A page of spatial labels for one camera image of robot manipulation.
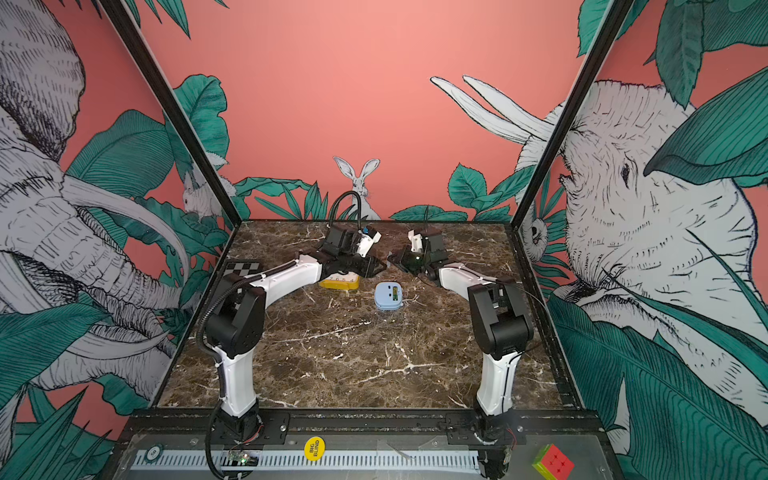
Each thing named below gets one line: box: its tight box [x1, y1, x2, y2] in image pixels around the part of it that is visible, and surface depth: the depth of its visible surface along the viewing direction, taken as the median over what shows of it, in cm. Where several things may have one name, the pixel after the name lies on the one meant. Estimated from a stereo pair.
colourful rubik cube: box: [532, 443, 575, 480], surface depth 67 cm
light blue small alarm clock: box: [374, 281, 404, 311], surface depth 97 cm
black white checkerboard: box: [223, 259, 261, 277], surface depth 103 cm
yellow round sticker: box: [304, 436, 326, 461], surface depth 73 cm
